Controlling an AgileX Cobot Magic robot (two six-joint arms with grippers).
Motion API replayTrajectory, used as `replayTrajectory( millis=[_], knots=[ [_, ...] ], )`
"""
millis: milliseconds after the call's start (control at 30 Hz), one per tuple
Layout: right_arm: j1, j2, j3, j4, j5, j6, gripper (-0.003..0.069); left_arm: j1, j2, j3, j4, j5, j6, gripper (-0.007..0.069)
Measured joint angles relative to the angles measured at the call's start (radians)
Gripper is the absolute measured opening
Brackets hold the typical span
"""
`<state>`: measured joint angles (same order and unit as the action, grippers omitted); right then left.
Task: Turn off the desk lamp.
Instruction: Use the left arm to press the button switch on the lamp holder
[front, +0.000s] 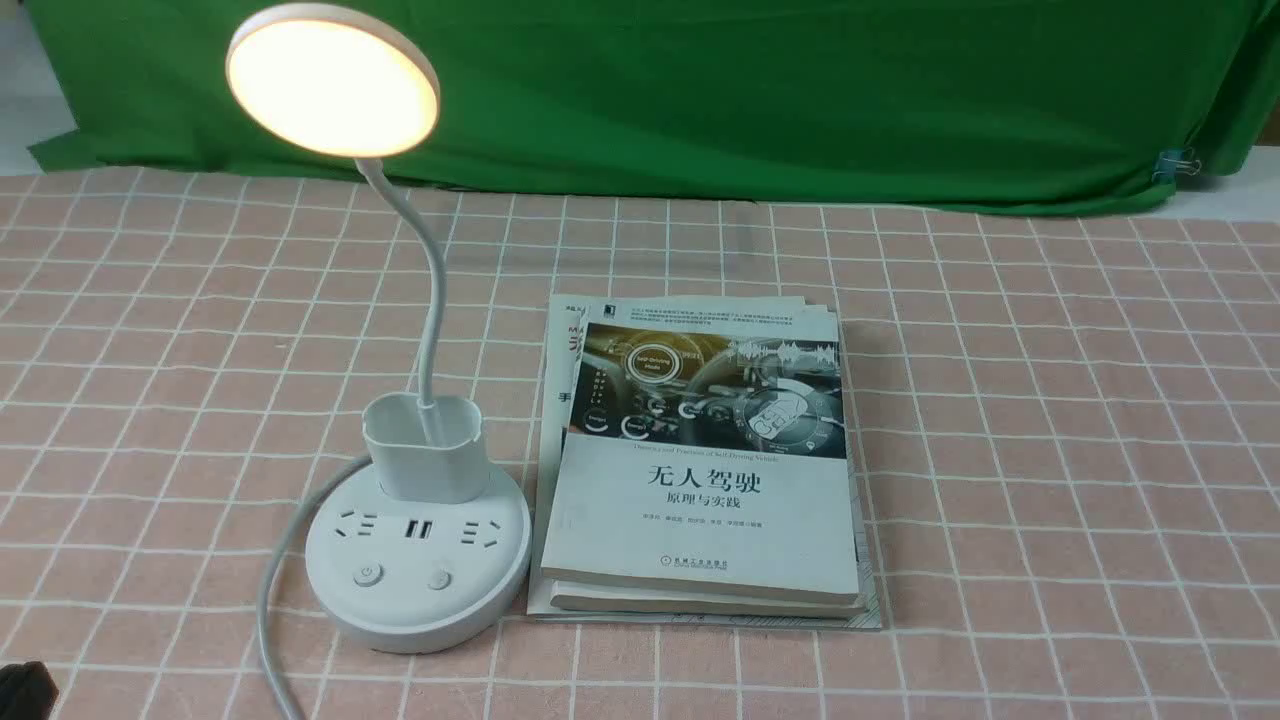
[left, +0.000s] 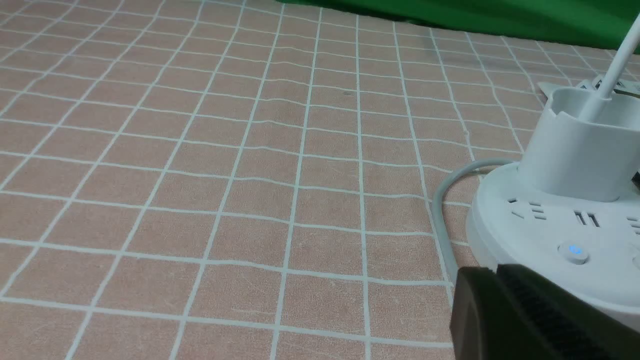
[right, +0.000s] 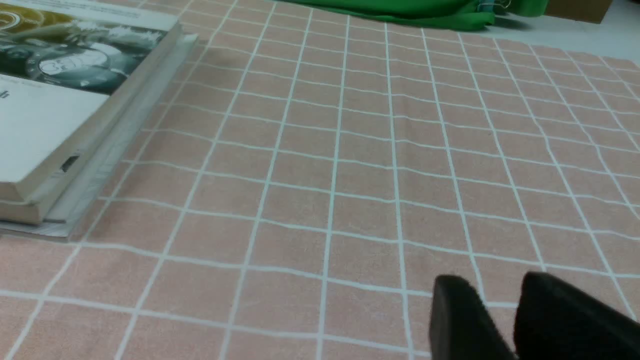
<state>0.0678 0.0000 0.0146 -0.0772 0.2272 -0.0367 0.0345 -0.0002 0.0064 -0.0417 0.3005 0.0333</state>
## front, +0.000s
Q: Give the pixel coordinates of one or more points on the blue binder clip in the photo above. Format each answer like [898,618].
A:
[1174,163]

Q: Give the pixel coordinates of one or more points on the bottom white paperback book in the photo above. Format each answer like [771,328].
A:
[560,400]

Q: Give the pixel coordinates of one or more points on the top white driverless-car book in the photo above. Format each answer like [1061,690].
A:
[700,500]

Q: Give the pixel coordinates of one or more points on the green backdrop cloth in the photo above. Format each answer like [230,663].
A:
[1025,108]

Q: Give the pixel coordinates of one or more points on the dark object at corner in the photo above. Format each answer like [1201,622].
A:
[27,692]

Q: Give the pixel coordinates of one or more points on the middle white book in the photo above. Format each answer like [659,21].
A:
[600,599]

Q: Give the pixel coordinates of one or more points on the white desk lamp with base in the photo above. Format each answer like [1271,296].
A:
[423,542]

